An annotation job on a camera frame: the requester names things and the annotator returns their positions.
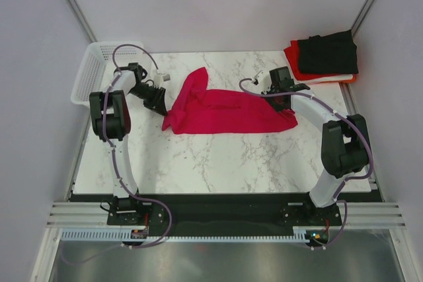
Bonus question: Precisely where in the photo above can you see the folded white t shirt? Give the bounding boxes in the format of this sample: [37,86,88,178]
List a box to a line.
[295,73,353,84]

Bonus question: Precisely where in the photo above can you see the left aluminium corner post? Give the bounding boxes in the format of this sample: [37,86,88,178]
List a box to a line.
[65,0,97,43]

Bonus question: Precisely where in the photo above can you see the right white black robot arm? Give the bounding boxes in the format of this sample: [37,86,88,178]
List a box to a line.
[262,67,371,225]

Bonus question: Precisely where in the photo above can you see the crimson red t shirt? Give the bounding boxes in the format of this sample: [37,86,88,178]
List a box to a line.
[161,67,297,135]

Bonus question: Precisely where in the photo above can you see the folded black t shirt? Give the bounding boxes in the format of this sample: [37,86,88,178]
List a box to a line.
[297,30,359,75]

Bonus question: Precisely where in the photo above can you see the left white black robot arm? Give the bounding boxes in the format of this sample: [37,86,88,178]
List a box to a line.
[89,63,167,226]

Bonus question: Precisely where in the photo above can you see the aluminium front frame rail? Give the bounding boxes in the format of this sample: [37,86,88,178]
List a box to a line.
[48,202,405,230]

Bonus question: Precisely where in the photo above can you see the folded orange t shirt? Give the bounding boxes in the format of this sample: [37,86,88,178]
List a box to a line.
[297,74,357,85]

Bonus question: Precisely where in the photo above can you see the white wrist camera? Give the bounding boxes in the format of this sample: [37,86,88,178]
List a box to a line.
[252,71,272,94]
[152,70,171,87]

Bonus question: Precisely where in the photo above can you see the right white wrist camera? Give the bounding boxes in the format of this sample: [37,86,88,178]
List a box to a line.
[252,71,272,94]

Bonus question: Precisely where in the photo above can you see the white slotted cable duct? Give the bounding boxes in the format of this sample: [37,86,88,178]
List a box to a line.
[60,227,327,243]

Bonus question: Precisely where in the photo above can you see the white plastic laundry basket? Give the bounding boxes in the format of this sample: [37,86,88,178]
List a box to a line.
[71,41,151,107]

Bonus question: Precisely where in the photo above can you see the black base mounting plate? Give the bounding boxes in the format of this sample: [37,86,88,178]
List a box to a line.
[106,193,342,238]

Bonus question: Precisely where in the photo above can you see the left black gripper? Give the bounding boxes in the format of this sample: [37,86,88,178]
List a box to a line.
[129,84,168,118]

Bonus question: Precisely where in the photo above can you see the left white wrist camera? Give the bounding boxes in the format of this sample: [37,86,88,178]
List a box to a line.
[152,70,171,87]

